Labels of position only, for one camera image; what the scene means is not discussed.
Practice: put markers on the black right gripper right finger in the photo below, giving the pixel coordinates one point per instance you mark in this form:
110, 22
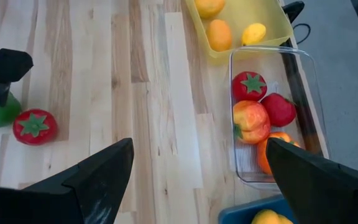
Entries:
322, 196

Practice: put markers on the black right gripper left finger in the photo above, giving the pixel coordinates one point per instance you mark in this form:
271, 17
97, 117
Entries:
73, 199

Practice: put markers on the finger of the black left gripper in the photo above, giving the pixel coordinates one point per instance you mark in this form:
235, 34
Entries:
0, 93

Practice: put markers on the yellow bell pepper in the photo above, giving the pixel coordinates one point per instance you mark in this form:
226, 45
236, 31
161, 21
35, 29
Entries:
269, 217

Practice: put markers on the red strawberry toy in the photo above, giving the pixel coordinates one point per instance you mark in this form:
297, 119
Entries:
278, 110

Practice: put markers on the red tomato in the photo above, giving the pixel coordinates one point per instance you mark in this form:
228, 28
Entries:
244, 90
35, 129

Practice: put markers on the yellow lemon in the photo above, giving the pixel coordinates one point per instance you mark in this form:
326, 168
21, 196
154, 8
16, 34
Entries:
253, 33

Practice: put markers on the orange lemon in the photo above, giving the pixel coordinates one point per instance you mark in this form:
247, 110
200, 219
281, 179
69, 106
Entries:
209, 7
219, 35

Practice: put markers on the clear plastic bin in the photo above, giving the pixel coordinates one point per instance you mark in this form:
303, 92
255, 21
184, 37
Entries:
247, 168

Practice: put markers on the blue plastic bin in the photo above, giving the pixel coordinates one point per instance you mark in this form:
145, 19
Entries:
235, 213

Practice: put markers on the yellow plastic bin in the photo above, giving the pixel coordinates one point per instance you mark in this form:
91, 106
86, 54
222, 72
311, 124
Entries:
253, 12

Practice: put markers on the black aluminium frame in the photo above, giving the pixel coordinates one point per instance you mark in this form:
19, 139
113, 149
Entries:
294, 9

